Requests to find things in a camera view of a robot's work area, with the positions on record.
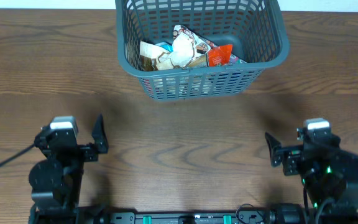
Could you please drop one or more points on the white brown snack bag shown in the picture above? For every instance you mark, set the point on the white brown snack bag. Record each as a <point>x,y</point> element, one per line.
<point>186,46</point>

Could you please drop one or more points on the blue tissue multipack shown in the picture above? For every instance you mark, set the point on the blue tissue multipack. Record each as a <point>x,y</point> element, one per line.
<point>235,60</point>

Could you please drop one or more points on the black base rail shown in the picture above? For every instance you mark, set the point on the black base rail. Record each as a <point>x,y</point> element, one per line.
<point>185,217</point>

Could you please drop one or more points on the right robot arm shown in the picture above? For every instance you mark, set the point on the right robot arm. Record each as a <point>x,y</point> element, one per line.
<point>329,176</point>

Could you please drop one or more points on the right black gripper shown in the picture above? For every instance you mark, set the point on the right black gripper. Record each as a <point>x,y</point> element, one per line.
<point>291,153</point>

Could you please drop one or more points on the orange cracker package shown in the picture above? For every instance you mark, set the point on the orange cracker package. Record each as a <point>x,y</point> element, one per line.
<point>213,58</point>

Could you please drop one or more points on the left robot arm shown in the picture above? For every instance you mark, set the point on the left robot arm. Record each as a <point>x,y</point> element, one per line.
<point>56,181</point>

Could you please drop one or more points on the blue white snack packet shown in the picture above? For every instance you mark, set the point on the blue white snack packet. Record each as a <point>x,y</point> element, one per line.
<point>165,46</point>

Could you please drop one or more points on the grey plastic basket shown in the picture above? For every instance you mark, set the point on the grey plastic basket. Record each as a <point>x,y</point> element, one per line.
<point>254,28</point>

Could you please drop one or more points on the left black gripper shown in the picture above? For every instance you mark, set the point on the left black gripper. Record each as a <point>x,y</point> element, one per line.
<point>89,150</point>

